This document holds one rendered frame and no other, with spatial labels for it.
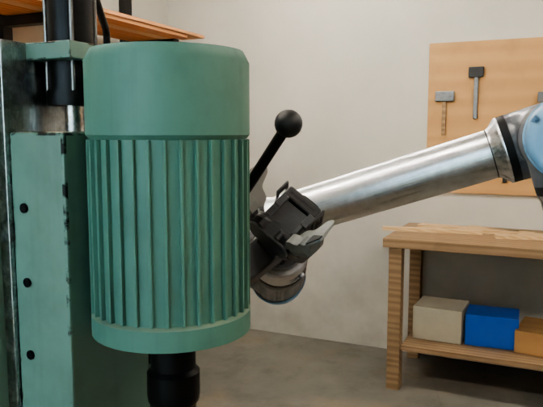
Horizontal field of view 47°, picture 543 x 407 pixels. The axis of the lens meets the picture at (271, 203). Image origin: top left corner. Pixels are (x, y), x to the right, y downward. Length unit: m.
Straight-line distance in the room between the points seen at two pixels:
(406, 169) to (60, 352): 0.65
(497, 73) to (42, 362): 3.44
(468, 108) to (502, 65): 0.31
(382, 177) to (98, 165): 0.59
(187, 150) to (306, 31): 3.67
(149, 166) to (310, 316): 3.81
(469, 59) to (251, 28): 1.47
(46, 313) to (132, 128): 0.25
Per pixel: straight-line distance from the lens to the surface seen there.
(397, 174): 1.10
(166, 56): 0.61
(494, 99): 3.91
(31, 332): 0.77
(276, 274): 0.95
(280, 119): 0.76
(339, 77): 4.14
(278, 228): 0.85
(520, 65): 3.92
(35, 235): 0.73
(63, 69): 0.76
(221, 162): 0.63
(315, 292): 4.32
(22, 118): 0.76
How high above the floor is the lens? 1.42
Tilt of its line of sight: 7 degrees down
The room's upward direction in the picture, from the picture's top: straight up
